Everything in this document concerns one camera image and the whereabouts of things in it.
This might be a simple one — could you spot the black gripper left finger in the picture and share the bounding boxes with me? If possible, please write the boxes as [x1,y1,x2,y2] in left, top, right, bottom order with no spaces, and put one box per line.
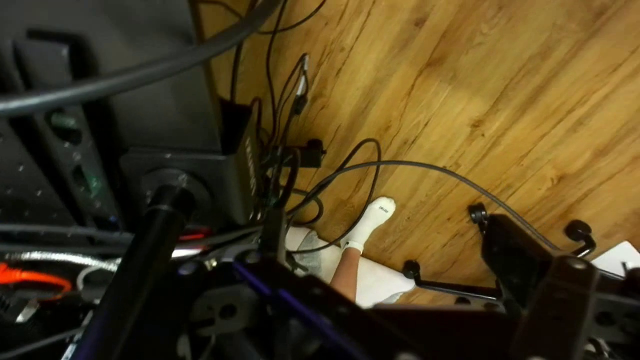
[115,209,302,360]

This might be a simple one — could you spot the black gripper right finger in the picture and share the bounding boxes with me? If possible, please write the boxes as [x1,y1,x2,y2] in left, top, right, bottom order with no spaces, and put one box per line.
[477,213,640,360]

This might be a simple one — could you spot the black round knob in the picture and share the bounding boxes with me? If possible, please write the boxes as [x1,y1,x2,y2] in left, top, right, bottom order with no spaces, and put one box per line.
[561,218,598,260]
[465,202,490,228]

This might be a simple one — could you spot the white paper sheet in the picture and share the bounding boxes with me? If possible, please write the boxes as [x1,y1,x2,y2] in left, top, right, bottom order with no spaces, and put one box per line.
[589,240,640,280]

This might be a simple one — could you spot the black round pole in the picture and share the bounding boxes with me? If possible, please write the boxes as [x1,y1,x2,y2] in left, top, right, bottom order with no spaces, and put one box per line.
[69,184,199,360]

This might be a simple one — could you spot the black electronics box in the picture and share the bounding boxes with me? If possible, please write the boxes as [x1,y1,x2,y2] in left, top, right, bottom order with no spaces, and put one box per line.
[118,99,264,228]

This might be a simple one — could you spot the bare person leg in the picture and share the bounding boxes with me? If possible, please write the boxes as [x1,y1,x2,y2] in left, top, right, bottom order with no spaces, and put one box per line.
[328,246,365,304]

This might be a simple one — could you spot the white cloth shorts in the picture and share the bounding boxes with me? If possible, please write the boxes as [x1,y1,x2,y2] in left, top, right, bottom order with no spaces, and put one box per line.
[284,224,417,311]

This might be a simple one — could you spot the black plug connector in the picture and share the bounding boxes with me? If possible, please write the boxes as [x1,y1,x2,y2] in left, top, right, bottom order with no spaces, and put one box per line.
[298,137,328,170]

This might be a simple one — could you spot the white sock foot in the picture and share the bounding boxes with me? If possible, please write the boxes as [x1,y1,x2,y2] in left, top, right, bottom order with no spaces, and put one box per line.
[338,194,400,255]

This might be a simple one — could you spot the black robot cart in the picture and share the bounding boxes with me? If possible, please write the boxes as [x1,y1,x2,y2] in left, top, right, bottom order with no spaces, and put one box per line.
[0,0,226,233]

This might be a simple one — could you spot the purple blue cable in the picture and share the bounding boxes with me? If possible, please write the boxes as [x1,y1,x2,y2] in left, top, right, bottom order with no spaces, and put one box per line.
[229,258,355,360]

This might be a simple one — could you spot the silver braided cable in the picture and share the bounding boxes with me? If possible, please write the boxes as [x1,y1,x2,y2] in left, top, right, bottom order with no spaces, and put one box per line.
[2,246,206,269]

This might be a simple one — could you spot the black cables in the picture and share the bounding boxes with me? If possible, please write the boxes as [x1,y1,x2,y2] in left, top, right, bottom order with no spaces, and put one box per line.
[285,159,567,260]

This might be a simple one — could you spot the orange cable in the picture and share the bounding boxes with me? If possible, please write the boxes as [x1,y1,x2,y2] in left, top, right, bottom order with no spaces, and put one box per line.
[0,260,73,297]

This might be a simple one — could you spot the thick grey cable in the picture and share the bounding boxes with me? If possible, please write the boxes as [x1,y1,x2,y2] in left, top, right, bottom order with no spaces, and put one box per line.
[0,0,284,120]

